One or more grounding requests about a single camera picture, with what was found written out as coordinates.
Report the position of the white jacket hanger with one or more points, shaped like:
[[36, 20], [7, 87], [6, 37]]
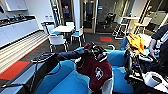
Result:
[[111, 46]]

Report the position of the red and white jacket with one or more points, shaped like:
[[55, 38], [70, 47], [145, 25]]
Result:
[[96, 71]]

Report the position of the white dining chair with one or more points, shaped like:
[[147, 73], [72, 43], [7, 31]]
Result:
[[70, 24], [50, 28], [57, 39], [78, 33]]

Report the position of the blue armchair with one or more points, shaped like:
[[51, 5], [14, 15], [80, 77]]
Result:
[[123, 43]]

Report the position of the black office chair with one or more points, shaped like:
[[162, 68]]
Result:
[[110, 20]]

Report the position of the wood framed glass door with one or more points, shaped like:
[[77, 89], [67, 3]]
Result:
[[88, 16], [66, 13]]

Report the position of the white bar stool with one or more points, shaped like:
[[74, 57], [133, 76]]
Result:
[[119, 20]]

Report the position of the orange garment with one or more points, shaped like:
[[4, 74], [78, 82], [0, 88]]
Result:
[[136, 43]]

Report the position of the black wheeled cart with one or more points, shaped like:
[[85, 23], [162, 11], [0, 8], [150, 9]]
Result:
[[133, 73]]

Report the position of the blue sofa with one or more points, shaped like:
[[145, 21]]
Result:
[[66, 83]]

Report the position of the high white table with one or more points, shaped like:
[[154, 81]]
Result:
[[133, 17]]

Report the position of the yellow bar stool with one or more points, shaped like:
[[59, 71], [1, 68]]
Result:
[[140, 24]]

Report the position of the white round device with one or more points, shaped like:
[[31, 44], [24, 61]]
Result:
[[153, 80]]

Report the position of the person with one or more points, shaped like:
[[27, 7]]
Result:
[[161, 36]]

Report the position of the white kitchen counter cabinets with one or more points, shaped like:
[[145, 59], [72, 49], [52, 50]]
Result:
[[16, 33]]

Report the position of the white upper kitchen cabinet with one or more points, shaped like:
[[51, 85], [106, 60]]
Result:
[[16, 4]]

